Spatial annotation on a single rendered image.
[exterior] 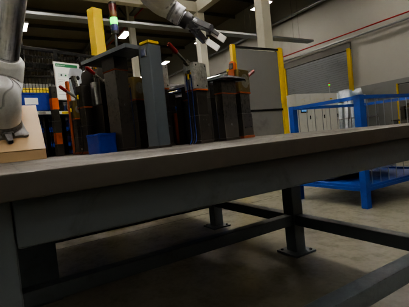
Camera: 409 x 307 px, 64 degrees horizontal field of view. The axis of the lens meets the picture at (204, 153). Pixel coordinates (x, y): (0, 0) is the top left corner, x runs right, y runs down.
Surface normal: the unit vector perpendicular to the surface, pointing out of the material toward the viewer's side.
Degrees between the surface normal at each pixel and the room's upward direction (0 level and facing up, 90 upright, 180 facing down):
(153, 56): 90
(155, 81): 90
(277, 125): 90
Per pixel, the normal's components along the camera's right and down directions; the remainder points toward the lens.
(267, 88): 0.52, -0.01
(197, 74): 0.76, -0.04
